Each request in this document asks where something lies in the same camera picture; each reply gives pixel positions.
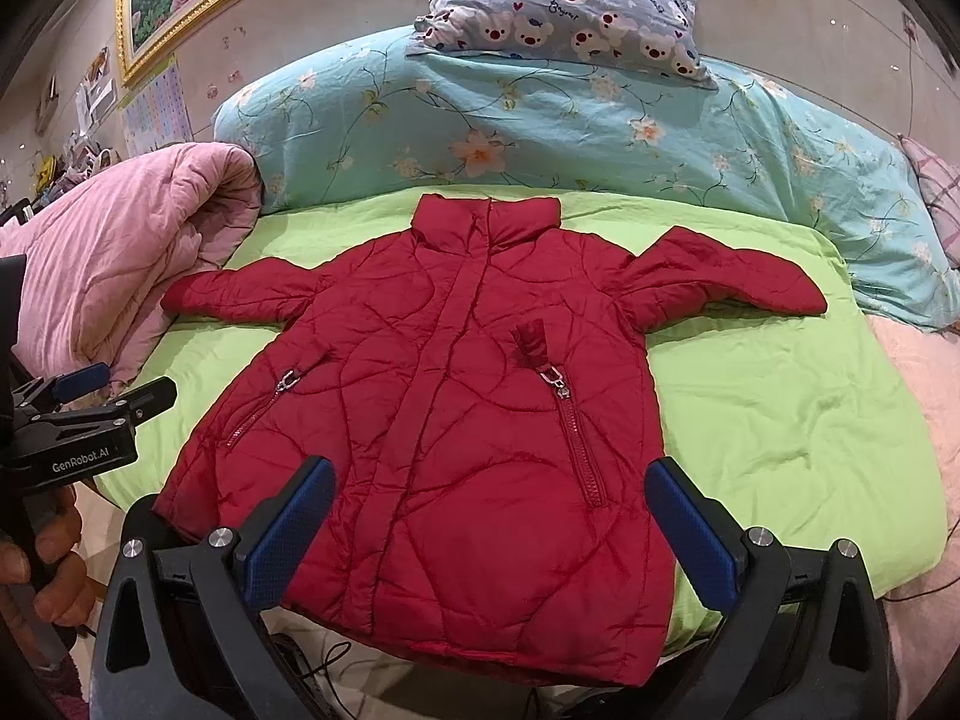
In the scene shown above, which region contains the pink quilted comforter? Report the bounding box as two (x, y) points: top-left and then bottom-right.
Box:
(2, 142), (262, 394)

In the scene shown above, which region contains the pink plaid pillow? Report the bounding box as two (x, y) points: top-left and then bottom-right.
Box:
(898, 135), (960, 268)

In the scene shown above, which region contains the grey bear print pillow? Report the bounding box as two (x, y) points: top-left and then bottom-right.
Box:
(407, 0), (715, 89)

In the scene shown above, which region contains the red quilted puffer jacket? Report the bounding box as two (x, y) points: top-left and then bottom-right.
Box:
(156, 195), (827, 686)

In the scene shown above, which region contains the pink mattress pad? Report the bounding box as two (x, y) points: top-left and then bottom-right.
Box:
(869, 317), (958, 718)

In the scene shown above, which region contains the teal floral duvet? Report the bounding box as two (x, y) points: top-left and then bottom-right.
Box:
(212, 28), (958, 328)

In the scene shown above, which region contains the wall calendar poster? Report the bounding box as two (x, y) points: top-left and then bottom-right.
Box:
(121, 57), (194, 156)

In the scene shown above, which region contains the person's left hand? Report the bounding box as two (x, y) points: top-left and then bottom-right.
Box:
(2, 486), (96, 639)

